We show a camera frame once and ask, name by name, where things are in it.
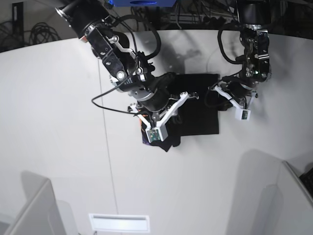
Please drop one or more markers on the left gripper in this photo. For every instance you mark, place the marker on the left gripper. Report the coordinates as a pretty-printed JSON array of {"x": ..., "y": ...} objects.
[{"x": 218, "y": 102}]

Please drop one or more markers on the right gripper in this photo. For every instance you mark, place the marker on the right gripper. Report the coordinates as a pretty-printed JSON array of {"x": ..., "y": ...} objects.
[{"x": 163, "y": 102}]

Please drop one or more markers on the black T-shirt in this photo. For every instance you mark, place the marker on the black T-shirt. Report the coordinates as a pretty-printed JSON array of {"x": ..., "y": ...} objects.
[{"x": 194, "y": 117}]

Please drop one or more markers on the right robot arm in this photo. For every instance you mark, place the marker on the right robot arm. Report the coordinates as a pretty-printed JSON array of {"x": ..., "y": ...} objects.
[{"x": 131, "y": 68}]

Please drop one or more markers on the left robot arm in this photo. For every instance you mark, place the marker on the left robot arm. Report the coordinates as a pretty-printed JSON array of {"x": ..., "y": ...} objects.
[{"x": 254, "y": 19}]

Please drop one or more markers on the white power strip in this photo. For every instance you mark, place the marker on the white power strip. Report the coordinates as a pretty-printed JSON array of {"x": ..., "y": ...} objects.
[{"x": 188, "y": 18}]

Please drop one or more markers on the black keyboard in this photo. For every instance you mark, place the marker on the black keyboard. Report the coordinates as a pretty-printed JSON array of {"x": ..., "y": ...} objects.
[{"x": 307, "y": 180}]

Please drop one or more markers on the white right partition panel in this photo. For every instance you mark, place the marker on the white right partition panel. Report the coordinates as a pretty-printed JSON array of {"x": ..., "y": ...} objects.
[{"x": 271, "y": 199}]

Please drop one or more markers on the white partition panel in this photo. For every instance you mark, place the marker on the white partition panel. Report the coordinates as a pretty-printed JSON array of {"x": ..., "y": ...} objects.
[
  {"x": 271, "y": 199},
  {"x": 42, "y": 213}
]

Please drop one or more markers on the blue box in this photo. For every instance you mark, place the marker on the blue box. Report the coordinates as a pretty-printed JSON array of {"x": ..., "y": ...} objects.
[{"x": 143, "y": 3}]

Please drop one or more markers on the white left partition panel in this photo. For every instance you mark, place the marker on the white left partition panel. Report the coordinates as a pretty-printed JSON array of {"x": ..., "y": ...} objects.
[{"x": 42, "y": 213}]

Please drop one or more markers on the black vertical bar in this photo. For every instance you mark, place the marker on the black vertical bar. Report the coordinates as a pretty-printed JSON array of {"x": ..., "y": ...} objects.
[{"x": 18, "y": 19}]

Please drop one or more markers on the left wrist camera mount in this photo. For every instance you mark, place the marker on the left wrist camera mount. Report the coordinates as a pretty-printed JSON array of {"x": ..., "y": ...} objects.
[{"x": 242, "y": 111}]

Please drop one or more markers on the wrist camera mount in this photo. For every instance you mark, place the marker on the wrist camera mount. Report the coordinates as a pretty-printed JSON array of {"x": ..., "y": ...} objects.
[
  {"x": 242, "y": 111},
  {"x": 155, "y": 122}
]

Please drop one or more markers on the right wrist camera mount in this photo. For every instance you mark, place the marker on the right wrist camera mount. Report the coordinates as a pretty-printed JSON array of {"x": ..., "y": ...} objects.
[{"x": 155, "y": 122}]

